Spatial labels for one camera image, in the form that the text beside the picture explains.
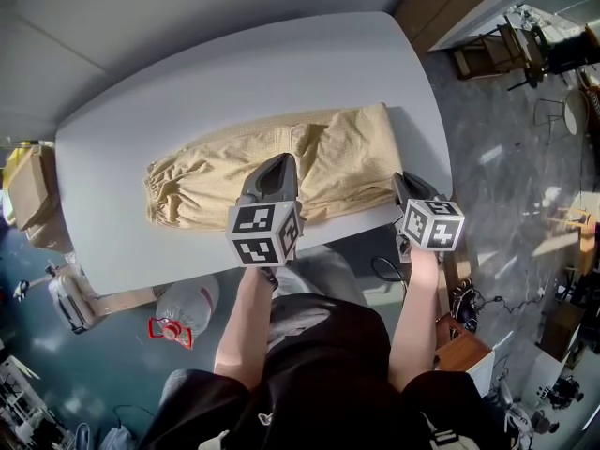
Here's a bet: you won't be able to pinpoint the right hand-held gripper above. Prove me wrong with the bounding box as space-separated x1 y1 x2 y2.
391 171 466 264

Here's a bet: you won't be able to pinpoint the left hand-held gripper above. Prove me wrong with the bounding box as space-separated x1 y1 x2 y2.
226 152 305 268

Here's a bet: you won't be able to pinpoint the beige pants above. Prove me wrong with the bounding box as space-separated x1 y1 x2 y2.
142 102 405 232

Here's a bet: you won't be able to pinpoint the person's left forearm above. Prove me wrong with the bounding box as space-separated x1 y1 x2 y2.
213 264 278 391

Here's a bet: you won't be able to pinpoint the person's right forearm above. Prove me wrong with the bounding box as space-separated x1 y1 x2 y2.
387 246 442 393

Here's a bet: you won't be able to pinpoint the person's grey trousers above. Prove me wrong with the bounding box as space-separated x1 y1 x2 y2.
276 246 369 307

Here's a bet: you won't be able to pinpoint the wooden cabinet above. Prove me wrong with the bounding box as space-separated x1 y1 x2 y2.
433 314 496 398

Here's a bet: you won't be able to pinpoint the white table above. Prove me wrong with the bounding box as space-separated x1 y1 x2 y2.
54 10 454 296

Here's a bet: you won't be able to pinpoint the wooden stool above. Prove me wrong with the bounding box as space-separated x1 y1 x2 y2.
546 203 599 271

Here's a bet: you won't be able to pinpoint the person's black shirt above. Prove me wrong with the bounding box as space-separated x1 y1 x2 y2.
135 292 510 450

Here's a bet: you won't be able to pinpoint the round white stool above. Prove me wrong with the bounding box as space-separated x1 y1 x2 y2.
532 89 593 143

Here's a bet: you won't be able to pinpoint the flat cardboard sheet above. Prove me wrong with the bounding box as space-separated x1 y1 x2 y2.
392 0 492 56

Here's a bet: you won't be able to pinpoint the silver suitcase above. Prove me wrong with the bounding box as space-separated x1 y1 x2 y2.
46 269 102 336

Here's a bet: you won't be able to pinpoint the brown cardboard box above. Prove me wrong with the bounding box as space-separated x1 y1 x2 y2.
7 142 62 233

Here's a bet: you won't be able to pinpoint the black cable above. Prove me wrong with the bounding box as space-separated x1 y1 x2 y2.
370 255 409 284

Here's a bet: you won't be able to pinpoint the clear water bottle red handle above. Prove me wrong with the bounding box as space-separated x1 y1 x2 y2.
147 274 221 350

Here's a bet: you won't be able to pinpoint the wooden chair frame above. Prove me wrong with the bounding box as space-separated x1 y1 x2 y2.
452 14 549 82

